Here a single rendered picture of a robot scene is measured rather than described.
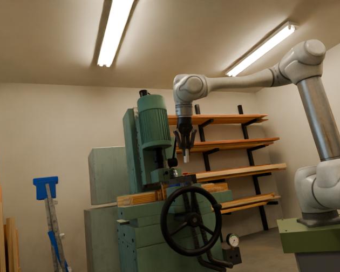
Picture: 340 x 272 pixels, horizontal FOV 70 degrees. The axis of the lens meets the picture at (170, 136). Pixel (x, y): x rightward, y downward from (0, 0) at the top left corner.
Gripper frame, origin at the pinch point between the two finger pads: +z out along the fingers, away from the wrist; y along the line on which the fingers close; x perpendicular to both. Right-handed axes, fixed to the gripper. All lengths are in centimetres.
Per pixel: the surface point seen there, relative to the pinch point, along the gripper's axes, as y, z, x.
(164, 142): 5.7, -6.8, -15.2
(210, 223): -9.9, 35.4, 4.2
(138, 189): 17.4, 22.2, -35.1
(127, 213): 31.9, 24.0, 1.0
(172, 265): 14, 50, 8
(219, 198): -18.3, 24.3, 1.3
